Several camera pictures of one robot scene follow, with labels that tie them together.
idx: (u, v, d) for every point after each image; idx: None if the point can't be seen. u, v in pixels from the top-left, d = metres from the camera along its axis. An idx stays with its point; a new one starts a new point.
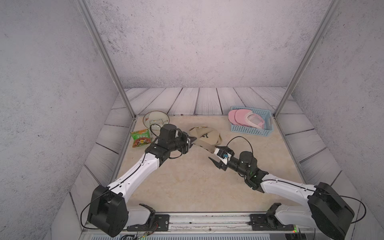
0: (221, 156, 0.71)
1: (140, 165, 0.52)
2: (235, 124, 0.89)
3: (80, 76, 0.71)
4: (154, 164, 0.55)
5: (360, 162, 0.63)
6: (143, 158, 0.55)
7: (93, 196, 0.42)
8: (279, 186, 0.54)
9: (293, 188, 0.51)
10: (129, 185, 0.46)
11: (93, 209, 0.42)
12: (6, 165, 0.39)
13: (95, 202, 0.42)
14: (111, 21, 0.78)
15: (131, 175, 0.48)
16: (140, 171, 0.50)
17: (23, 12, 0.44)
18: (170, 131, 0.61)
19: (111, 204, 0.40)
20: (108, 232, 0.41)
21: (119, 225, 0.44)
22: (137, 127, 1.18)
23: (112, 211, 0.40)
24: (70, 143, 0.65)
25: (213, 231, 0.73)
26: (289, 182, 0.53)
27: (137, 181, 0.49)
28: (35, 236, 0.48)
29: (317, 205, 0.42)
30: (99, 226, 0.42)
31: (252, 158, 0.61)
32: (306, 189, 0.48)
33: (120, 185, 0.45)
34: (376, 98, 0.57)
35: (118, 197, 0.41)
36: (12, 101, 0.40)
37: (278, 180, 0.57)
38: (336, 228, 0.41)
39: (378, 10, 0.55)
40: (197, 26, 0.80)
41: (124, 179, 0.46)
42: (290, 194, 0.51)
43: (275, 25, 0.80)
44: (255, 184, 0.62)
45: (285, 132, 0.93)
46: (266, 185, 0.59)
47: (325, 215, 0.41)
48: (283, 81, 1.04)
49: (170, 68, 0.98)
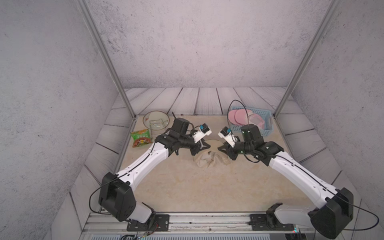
0: (224, 132, 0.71)
1: (148, 154, 0.52)
2: (235, 124, 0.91)
3: (80, 76, 0.71)
4: (163, 154, 0.54)
5: (360, 162, 0.63)
6: (151, 147, 0.54)
7: (102, 182, 0.43)
8: (292, 171, 0.48)
9: (311, 182, 0.44)
10: (137, 175, 0.46)
11: (102, 194, 0.44)
12: (6, 165, 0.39)
13: (104, 187, 0.43)
14: (111, 21, 0.78)
15: (139, 164, 0.48)
16: (148, 161, 0.50)
17: (23, 11, 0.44)
18: (184, 122, 0.62)
19: (118, 192, 0.41)
20: (117, 216, 0.42)
21: (128, 211, 0.46)
22: (137, 127, 1.18)
23: (119, 199, 0.41)
24: (70, 143, 0.65)
25: (213, 231, 0.73)
26: (308, 174, 0.46)
27: (145, 171, 0.49)
28: (35, 236, 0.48)
29: (332, 210, 0.38)
30: (109, 211, 0.44)
31: (254, 127, 0.57)
32: (325, 189, 0.42)
33: (128, 173, 0.45)
34: (376, 98, 0.57)
35: (125, 185, 0.42)
36: (12, 100, 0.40)
37: (295, 164, 0.49)
38: (333, 232, 0.41)
39: (378, 10, 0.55)
40: (197, 26, 0.80)
41: (132, 168, 0.47)
42: (303, 185, 0.46)
43: (275, 25, 0.80)
44: (263, 153, 0.54)
45: (285, 132, 1.17)
46: (277, 162, 0.51)
47: (334, 220, 0.39)
48: (283, 81, 1.04)
49: (170, 67, 0.97)
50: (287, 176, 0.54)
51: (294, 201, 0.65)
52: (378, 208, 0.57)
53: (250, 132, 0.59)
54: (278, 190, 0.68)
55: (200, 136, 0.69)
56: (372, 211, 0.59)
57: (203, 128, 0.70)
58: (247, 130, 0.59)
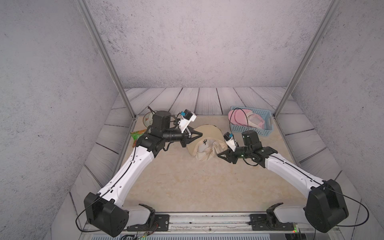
0: (226, 137, 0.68)
1: (130, 163, 0.47)
2: (234, 124, 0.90)
3: (80, 76, 0.71)
4: (146, 158, 0.50)
5: (360, 162, 0.63)
6: (133, 155, 0.49)
7: (85, 204, 0.40)
8: (283, 169, 0.53)
9: (299, 175, 0.48)
10: (121, 189, 0.42)
11: (89, 215, 0.41)
12: (6, 165, 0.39)
13: (88, 209, 0.40)
14: (111, 21, 0.78)
15: (122, 177, 0.44)
16: (132, 170, 0.46)
17: (23, 11, 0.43)
18: (163, 118, 0.55)
19: (104, 212, 0.38)
20: (110, 233, 0.40)
21: (120, 225, 0.44)
22: (137, 127, 1.18)
23: (106, 218, 0.38)
24: (70, 143, 0.65)
25: (213, 231, 0.73)
26: (298, 169, 0.50)
27: (130, 182, 0.45)
28: (35, 236, 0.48)
29: (317, 197, 0.41)
30: (100, 229, 0.42)
31: (252, 132, 0.64)
32: (312, 180, 0.46)
33: (111, 190, 0.42)
34: (376, 97, 0.57)
35: (110, 203, 0.39)
36: (12, 101, 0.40)
37: (286, 162, 0.54)
38: (324, 222, 0.41)
39: (377, 10, 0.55)
40: (197, 26, 0.80)
41: (115, 183, 0.43)
42: (293, 179, 0.50)
43: (275, 25, 0.80)
44: (259, 157, 0.61)
45: (285, 132, 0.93)
46: (271, 162, 0.57)
47: (321, 208, 0.41)
48: (283, 81, 1.04)
49: (170, 68, 0.98)
50: (281, 174, 0.55)
51: (294, 201, 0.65)
52: (378, 208, 0.57)
53: (249, 137, 0.66)
54: (278, 190, 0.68)
55: (184, 124, 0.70)
56: (372, 211, 0.59)
57: (185, 114, 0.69)
58: (247, 135, 0.66)
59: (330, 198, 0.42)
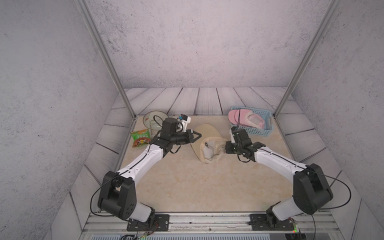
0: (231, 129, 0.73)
1: (145, 153, 0.55)
2: (235, 124, 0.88)
3: (80, 76, 0.71)
4: (159, 154, 0.59)
5: (360, 162, 0.63)
6: (148, 148, 0.58)
7: (103, 180, 0.44)
8: (271, 158, 0.56)
9: (284, 162, 0.52)
10: (138, 171, 0.48)
11: (104, 193, 0.44)
12: (6, 165, 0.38)
13: (106, 185, 0.44)
14: (111, 21, 0.78)
15: (139, 162, 0.51)
16: (147, 159, 0.53)
17: (23, 12, 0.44)
18: (171, 124, 0.65)
19: (122, 188, 0.42)
20: (119, 215, 0.43)
21: (129, 209, 0.46)
22: (137, 127, 1.18)
23: (122, 195, 0.42)
24: (70, 143, 0.65)
25: (213, 231, 0.73)
26: (283, 158, 0.54)
27: (144, 169, 0.52)
28: (35, 236, 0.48)
29: (301, 180, 0.44)
30: (110, 210, 0.43)
31: (242, 129, 0.68)
32: (296, 166, 0.49)
33: (129, 170, 0.47)
34: (376, 97, 0.57)
35: (128, 180, 0.44)
36: (12, 101, 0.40)
37: (273, 153, 0.58)
38: (310, 204, 0.44)
39: (378, 10, 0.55)
40: (197, 26, 0.80)
41: (133, 166, 0.49)
42: (280, 168, 0.53)
43: (275, 25, 0.80)
44: (249, 151, 0.64)
45: (285, 132, 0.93)
46: (260, 155, 0.60)
47: (305, 188, 0.43)
48: (283, 81, 1.04)
49: (170, 67, 0.97)
50: (270, 166, 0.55)
51: None
52: (377, 208, 0.57)
53: (238, 134, 0.71)
54: (278, 190, 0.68)
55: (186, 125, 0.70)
56: (372, 210, 0.59)
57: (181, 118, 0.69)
58: (236, 133, 0.71)
59: (314, 181, 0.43)
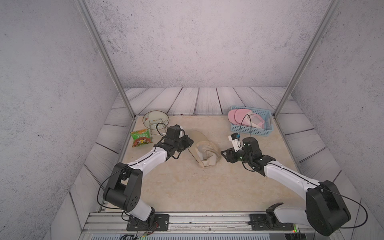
0: (234, 137, 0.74)
1: (152, 153, 0.59)
2: (235, 124, 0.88)
3: (80, 76, 0.71)
4: (164, 156, 0.63)
5: (360, 162, 0.63)
6: (155, 148, 0.64)
7: (113, 172, 0.47)
8: (282, 174, 0.54)
9: (296, 178, 0.50)
10: (145, 166, 0.51)
11: (111, 184, 0.46)
12: (5, 165, 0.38)
13: (115, 176, 0.46)
14: (111, 21, 0.78)
15: (147, 158, 0.55)
16: (154, 157, 0.57)
17: (23, 12, 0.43)
18: (176, 130, 0.70)
19: (131, 178, 0.45)
20: (124, 205, 0.44)
21: (133, 202, 0.47)
22: (137, 127, 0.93)
23: (130, 184, 0.45)
24: (70, 143, 0.65)
25: (213, 231, 0.73)
26: (295, 173, 0.52)
27: (151, 166, 0.55)
28: (35, 236, 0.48)
29: (314, 198, 0.42)
30: (114, 201, 0.45)
31: (254, 141, 0.66)
32: (308, 182, 0.47)
33: (137, 164, 0.51)
34: (376, 98, 0.57)
35: (137, 171, 0.47)
36: (12, 101, 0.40)
37: (284, 168, 0.56)
38: (326, 224, 0.41)
39: (378, 10, 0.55)
40: (197, 26, 0.80)
41: (141, 161, 0.53)
42: (292, 184, 0.51)
43: (275, 25, 0.80)
44: (258, 166, 0.63)
45: (285, 132, 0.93)
46: (270, 170, 0.59)
47: (319, 209, 0.41)
48: (283, 81, 1.04)
49: (170, 68, 0.98)
50: (281, 181, 0.56)
51: (294, 200, 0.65)
52: (377, 208, 0.57)
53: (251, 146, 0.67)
54: (278, 190, 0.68)
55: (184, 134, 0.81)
56: (372, 210, 0.59)
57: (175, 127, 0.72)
58: (248, 143, 0.67)
59: (329, 199, 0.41)
